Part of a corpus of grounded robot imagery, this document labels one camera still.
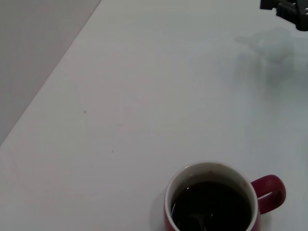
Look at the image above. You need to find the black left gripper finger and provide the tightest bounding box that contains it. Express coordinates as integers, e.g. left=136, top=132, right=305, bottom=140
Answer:
left=259, top=0, right=308, bottom=32

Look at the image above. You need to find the red ceramic cup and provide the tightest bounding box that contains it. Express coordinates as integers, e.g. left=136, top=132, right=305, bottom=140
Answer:
left=164, top=161, right=287, bottom=231

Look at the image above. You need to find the dark coffee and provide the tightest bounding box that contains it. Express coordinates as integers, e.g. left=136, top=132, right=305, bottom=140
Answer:
left=170, top=180, right=253, bottom=231

